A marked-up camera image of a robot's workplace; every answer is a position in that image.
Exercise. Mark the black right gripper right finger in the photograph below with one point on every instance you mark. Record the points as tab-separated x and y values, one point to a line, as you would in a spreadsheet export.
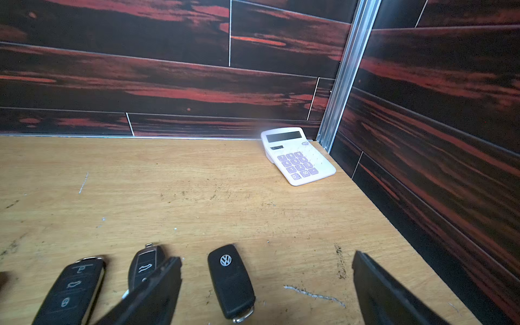
384	300

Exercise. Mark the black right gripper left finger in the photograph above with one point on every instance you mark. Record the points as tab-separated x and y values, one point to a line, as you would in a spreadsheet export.
153	301

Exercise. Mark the black silver Porsche key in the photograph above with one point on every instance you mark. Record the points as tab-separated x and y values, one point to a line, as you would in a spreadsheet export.
145	262

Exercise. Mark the black VW car key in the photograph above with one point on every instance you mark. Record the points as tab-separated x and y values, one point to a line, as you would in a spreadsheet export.
232	284

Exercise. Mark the black three-button car key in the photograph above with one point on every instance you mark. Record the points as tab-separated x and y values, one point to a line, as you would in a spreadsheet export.
72	297

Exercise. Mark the white calculator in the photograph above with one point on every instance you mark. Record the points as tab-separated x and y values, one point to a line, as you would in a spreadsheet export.
290	151

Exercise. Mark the aluminium right corner post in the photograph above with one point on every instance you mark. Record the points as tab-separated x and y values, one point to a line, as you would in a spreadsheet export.
363	21

